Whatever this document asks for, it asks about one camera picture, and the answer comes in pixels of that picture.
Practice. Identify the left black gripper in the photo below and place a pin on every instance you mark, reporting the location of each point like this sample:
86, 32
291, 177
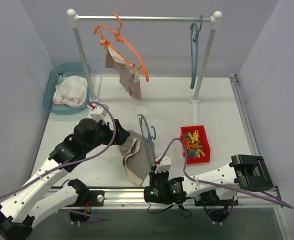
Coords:
116, 133

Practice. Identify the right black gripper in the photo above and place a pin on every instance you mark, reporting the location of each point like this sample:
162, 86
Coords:
157, 176

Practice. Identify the grey beige underwear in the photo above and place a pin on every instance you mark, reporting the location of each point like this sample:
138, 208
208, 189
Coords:
135, 158

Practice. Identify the blue hanger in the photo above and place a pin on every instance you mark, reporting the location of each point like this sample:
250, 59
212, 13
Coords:
194, 49
148, 134

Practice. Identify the white pink-trimmed underwear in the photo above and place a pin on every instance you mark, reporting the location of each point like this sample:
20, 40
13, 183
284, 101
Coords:
71, 92

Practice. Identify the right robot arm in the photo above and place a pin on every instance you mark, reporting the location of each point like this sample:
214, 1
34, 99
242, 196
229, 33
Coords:
244, 173

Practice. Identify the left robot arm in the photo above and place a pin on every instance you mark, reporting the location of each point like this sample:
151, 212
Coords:
61, 161

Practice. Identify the beige brown underwear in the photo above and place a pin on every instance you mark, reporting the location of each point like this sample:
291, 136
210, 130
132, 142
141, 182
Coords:
128, 75

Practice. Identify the orange plastic hanger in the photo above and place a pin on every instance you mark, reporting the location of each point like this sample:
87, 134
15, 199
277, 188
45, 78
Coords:
127, 45

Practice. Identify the colourful clothespins pile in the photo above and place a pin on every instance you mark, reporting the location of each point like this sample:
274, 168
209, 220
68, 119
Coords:
194, 145

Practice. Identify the red plastic bin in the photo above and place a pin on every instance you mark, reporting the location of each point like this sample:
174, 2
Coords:
205, 143

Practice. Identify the teal plastic basin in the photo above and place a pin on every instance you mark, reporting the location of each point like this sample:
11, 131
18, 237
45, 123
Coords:
57, 76

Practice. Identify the white clothes rack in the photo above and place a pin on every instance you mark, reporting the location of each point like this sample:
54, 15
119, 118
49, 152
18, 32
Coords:
214, 21

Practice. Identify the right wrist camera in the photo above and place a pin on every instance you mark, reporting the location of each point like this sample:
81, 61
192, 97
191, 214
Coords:
162, 165

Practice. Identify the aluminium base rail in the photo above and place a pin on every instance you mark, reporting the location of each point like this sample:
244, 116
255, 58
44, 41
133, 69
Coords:
28, 202

